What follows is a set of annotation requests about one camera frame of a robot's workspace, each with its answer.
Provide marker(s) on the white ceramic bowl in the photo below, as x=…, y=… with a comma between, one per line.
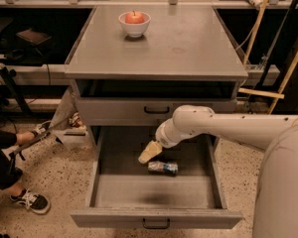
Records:
x=134, y=30

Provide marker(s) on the black drawer handle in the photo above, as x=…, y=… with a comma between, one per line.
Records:
x=149, y=110
x=155, y=225

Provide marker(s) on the black drawer handle lower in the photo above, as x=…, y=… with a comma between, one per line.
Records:
x=155, y=225

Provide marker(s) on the dark stool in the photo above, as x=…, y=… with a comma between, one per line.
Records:
x=33, y=37

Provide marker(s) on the red apple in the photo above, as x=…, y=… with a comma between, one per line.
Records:
x=134, y=17

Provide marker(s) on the crushed redbull can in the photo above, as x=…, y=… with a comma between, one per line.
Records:
x=164, y=168

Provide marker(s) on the person's black trouser leg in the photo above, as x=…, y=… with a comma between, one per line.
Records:
x=7, y=179

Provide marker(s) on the black grabber stick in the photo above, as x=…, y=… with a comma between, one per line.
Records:
x=19, y=150

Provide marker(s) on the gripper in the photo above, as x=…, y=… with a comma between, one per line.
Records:
x=163, y=137

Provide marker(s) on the wooden stick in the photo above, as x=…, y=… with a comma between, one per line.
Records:
x=255, y=30

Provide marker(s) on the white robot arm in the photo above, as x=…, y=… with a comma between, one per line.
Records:
x=276, y=204

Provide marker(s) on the grey drawer cabinet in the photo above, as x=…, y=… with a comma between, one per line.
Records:
x=185, y=54

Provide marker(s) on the open grey middle drawer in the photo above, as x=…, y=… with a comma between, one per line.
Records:
x=122, y=191

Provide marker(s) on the black and white sneaker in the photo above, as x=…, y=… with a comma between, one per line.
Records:
x=32, y=201

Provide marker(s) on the closed grey upper drawer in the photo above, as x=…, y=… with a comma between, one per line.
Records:
x=129, y=112

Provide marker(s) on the black drawer handle upper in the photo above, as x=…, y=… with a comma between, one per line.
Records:
x=149, y=110

